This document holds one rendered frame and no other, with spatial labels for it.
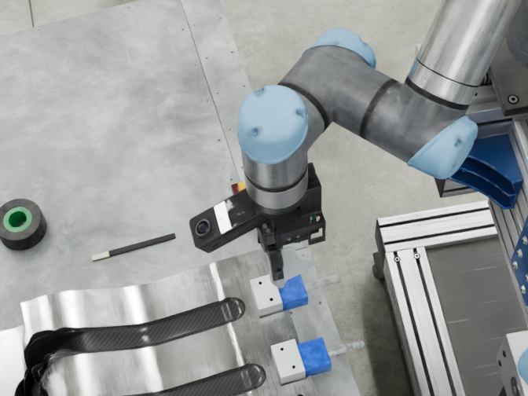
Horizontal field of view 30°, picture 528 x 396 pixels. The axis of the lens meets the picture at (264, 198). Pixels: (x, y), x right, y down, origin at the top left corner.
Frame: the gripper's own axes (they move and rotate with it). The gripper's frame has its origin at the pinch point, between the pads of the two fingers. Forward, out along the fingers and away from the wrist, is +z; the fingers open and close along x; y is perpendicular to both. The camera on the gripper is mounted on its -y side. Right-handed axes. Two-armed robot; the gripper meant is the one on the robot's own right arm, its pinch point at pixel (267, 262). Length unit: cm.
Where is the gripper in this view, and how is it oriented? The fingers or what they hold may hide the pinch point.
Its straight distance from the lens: 135.4
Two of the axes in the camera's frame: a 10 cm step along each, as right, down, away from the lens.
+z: 0.5, 5.0, 8.7
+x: -2.8, -8.3, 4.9
